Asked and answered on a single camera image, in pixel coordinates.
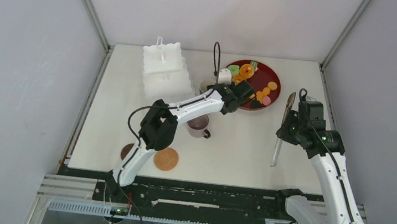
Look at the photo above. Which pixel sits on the dark brown coaster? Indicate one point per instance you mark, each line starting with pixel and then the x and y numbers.
pixel 125 150

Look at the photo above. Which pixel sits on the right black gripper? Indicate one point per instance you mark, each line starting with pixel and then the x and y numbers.
pixel 283 132

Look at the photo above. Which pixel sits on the orange donut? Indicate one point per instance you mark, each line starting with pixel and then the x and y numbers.
pixel 247 71

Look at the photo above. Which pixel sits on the pink macaron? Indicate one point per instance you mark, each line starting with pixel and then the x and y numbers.
pixel 266 101

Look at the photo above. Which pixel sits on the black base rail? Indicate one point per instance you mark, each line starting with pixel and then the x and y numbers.
pixel 187 200

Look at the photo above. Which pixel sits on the green striped cake slice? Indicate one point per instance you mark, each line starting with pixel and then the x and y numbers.
pixel 254 65

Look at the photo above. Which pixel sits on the green donut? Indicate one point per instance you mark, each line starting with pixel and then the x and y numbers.
pixel 234 70

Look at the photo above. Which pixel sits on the black mug white inside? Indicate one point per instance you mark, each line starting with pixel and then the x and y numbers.
pixel 206 84

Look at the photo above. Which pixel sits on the tan macaron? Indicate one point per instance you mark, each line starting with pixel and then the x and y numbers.
pixel 272 86

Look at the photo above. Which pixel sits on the purple mug black handle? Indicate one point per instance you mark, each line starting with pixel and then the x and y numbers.
pixel 198 127

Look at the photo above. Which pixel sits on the red round tray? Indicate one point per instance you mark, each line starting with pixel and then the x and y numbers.
pixel 259 81

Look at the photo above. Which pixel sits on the white cable duct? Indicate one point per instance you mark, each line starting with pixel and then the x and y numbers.
pixel 108 211

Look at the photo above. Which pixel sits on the light brown coaster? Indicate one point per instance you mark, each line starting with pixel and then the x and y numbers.
pixel 166 159

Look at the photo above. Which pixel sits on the white tiered dessert stand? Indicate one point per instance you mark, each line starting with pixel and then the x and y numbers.
pixel 165 73

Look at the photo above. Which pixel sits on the metal tongs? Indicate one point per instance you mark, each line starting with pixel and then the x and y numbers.
pixel 278 144

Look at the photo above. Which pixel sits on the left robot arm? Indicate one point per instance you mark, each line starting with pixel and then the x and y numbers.
pixel 160 123

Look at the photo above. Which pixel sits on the black cookie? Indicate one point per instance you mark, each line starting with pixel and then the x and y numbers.
pixel 255 104

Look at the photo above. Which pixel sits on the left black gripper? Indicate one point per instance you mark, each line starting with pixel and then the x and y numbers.
pixel 229 86

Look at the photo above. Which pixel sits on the orange cream cupcake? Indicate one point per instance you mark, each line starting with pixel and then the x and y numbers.
pixel 237 79

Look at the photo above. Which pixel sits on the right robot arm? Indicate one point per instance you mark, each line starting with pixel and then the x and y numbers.
pixel 328 160

